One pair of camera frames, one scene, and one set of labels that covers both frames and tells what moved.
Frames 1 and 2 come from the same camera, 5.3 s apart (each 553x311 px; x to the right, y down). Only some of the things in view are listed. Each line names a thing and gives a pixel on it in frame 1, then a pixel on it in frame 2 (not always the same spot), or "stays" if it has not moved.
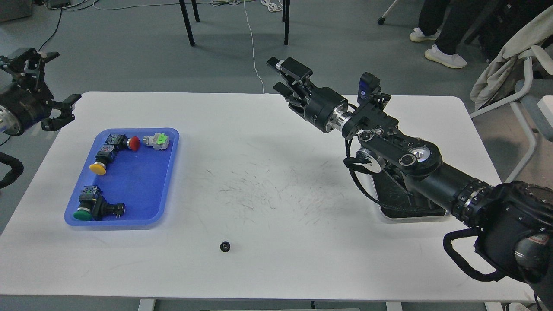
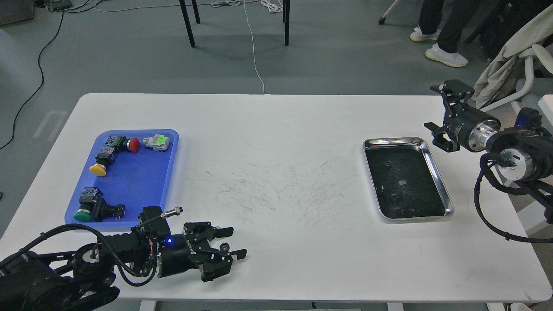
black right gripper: [325, 109] to [471, 128]
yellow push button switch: [104, 157] stays
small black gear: [225, 246] stays
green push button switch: [93, 206] stays
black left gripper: [26, 103] to [177, 253]
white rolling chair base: [381, 21] stays
